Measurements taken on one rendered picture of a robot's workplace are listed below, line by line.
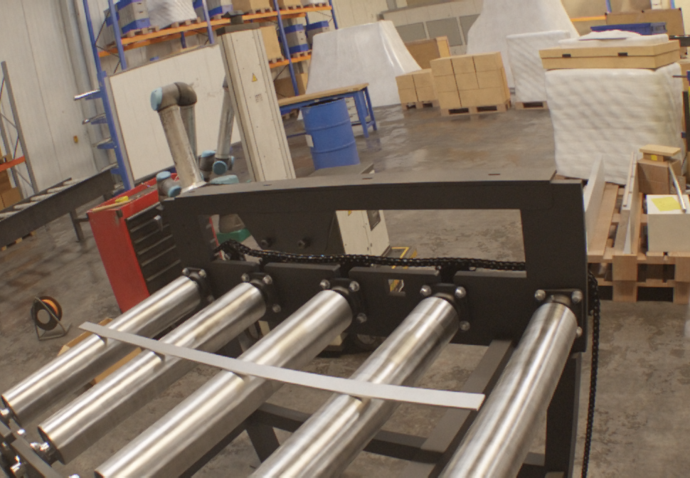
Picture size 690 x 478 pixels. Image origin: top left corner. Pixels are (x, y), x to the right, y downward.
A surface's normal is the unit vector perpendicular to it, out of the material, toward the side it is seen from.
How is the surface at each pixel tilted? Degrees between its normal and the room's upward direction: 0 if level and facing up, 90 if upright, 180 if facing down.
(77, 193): 90
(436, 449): 0
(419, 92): 90
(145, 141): 90
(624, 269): 90
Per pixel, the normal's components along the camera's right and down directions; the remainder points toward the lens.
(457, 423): -0.22, -0.92
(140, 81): 0.52, 0.18
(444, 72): -0.45, 0.39
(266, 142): 0.89, -0.05
